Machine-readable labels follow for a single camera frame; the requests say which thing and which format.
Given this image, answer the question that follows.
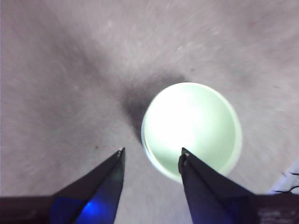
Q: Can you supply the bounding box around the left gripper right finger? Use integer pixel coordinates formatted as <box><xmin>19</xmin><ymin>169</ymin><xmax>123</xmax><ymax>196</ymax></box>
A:
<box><xmin>178</xmin><ymin>147</ymin><xmax>258</xmax><ymax>224</ymax></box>

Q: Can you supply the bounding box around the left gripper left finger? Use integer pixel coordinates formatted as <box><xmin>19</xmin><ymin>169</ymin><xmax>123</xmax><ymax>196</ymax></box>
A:
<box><xmin>48</xmin><ymin>147</ymin><xmax>126</xmax><ymax>224</ymax></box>

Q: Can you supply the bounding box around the thin black cable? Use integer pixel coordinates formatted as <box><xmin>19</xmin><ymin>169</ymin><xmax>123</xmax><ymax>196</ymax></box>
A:
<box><xmin>281</xmin><ymin>171</ymin><xmax>299</xmax><ymax>194</ymax></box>

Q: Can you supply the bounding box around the green ribbed bowl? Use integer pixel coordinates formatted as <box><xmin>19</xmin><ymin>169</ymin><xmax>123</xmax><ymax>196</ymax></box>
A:
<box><xmin>141</xmin><ymin>82</ymin><xmax>243</xmax><ymax>184</ymax></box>

